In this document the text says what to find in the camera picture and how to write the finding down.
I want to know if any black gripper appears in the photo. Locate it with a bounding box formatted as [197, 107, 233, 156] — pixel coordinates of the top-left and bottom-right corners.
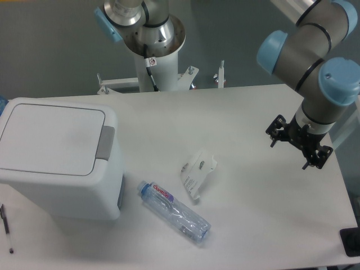
[265, 115, 333, 169]

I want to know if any white push-lid trash can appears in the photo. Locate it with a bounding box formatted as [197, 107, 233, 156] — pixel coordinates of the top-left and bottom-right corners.
[1, 98, 124, 220]

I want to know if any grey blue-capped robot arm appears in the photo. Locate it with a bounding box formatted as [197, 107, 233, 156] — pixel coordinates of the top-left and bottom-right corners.
[94, 1, 359, 169]

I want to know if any black device at table edge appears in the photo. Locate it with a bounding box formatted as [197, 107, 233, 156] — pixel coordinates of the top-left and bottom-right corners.
[340, 227, 359, 257]

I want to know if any torn white paper package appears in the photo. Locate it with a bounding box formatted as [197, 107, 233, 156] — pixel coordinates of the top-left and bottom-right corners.
[180, 148, 217, 200]

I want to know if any clear plastic water bottle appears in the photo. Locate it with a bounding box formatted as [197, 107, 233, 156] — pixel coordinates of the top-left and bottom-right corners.
[137, 181, 211, 244]

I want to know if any blue object at left edge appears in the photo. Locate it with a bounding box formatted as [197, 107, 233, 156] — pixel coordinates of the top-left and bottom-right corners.
[0, 96, 8, 114]

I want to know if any black and clear pen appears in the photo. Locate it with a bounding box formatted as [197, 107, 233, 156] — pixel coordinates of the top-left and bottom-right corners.
[1, 204, 14, 254]

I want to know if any white frame post with bolt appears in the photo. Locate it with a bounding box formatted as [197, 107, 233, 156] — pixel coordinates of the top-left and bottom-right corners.
[213, 60, 226, 88]

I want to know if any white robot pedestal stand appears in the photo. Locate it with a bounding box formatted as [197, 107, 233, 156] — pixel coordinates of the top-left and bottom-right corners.
[97, 15, 199, 95]

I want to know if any black cable on pedestal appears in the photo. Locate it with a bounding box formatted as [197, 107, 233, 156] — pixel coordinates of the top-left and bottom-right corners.
[142, 43, 161, 92]

